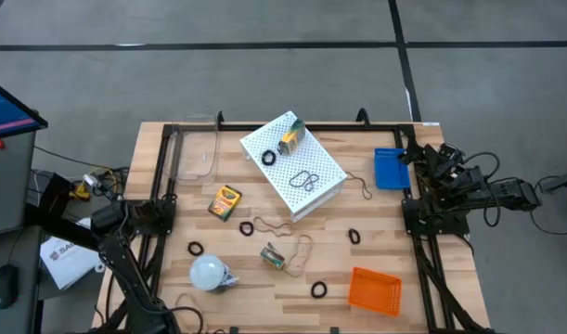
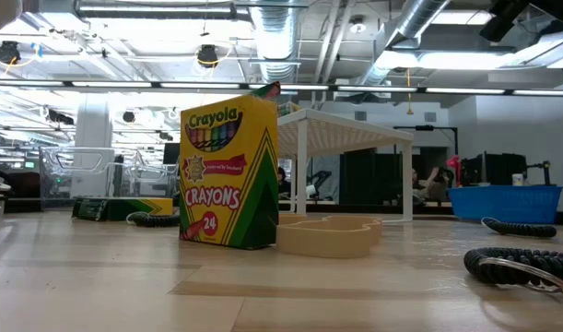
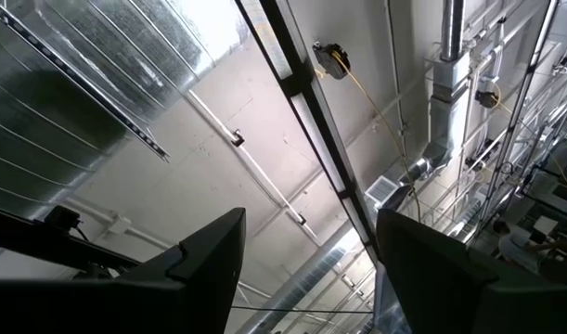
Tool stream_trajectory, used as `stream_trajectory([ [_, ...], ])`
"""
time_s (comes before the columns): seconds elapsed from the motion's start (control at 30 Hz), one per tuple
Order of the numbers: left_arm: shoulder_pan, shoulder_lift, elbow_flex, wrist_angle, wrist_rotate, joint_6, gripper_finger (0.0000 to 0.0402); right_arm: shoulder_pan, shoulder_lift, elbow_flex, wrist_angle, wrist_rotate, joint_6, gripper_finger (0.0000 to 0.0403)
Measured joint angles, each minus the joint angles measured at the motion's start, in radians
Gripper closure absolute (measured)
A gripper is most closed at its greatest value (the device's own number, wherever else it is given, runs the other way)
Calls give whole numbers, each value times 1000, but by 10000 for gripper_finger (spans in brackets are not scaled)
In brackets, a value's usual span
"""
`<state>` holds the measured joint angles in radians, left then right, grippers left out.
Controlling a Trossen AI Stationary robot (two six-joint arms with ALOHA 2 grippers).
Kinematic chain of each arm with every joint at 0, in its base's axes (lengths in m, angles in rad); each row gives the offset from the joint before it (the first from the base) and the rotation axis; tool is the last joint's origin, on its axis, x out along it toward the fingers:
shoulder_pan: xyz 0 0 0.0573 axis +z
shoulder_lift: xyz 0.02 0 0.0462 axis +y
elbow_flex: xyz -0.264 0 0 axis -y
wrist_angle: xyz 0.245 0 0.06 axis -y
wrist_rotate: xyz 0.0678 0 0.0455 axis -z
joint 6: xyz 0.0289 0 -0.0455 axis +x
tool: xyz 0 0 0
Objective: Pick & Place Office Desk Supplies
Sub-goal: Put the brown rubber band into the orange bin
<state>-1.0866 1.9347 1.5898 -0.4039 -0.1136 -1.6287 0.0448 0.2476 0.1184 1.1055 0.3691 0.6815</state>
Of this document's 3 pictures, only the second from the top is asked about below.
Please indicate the white building column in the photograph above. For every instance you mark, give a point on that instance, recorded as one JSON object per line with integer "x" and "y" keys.
{"x": 93, "y": 147}

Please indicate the white perforated shelf riser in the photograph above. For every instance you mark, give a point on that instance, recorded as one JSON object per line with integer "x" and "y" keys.
{"x": 345, "y": 131}

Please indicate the black background equipment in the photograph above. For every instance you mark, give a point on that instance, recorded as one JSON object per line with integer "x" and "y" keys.
{"x": 493, "y": 168}

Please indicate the clear plastic bin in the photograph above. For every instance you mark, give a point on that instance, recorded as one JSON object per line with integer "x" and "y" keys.
{"x": 50, "y": 184}

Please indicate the blue plastic basket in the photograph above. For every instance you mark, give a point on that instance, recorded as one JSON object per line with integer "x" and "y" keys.
{"x": 504, "y": 205}

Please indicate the small white cup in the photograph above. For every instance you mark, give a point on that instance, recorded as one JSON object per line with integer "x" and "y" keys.
{"x": 517, "y": 179}

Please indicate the wide silver ventilation duct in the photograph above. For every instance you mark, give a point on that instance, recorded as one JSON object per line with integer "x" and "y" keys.
{"x": 276, "y": 41}

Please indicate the slanted silver ventilation duct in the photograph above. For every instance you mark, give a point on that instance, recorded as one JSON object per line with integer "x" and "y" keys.
{"x": 410, "y": 23}

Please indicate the black metal table frame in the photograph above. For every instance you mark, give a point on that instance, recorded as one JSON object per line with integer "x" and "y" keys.
{"x": 27, "y": 205}

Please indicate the dark tall cabinet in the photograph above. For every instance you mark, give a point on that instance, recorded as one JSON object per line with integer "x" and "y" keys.
{"x": 373, "y": 177}

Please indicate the black background monitor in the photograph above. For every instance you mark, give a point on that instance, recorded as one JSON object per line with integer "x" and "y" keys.
{"x": 171, "y": 154}

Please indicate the long linear ceiling light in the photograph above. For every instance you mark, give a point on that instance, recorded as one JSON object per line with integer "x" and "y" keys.
{"x": 281, "y": 86}

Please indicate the black ceiling device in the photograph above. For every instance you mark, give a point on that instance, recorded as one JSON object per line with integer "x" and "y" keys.
{"x": 207, "y": 55}
{"x": 8, "y": 51}

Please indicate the black articulated stand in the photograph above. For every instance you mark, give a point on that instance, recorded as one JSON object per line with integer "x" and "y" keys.
{"x": 544, "y": 170}

